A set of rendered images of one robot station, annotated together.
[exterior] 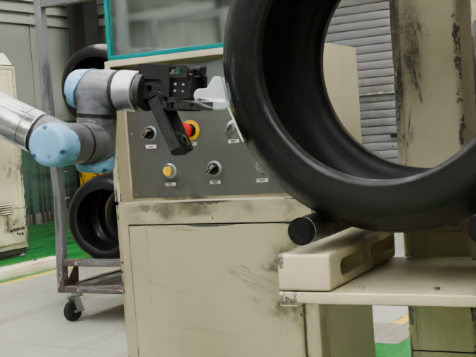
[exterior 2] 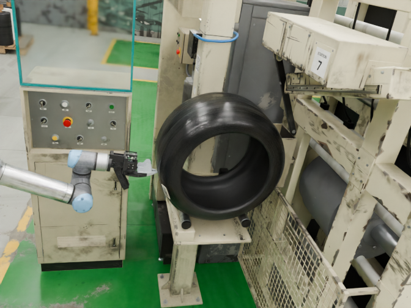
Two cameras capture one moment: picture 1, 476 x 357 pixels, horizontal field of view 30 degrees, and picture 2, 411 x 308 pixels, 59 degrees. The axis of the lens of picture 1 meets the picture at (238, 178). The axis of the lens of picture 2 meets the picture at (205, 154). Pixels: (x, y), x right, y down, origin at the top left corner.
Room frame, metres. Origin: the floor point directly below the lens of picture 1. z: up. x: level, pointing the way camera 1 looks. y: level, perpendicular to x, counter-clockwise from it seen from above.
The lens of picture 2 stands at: (0.42, 0.74, 1.92)
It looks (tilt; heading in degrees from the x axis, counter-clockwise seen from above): 27 degrees down; 318
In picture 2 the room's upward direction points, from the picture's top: 9 degrees clockwise
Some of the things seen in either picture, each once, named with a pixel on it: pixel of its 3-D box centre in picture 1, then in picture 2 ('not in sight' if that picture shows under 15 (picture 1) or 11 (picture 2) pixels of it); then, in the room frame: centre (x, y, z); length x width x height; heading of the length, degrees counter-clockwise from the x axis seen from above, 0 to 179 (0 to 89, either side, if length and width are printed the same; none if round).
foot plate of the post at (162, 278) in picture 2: not in sight; (179, 286); (1.72, -0.39, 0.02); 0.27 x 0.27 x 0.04; 64
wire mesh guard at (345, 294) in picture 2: not in sight; (276, 269); (1.13, -0.49, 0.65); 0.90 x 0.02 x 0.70; 154
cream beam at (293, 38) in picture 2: not in sight; (320, 46); (1.24, -0.51, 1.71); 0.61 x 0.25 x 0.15; 154
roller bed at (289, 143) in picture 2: not in sight; (271, 154); (1.51, -0.73, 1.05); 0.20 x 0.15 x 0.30; 154
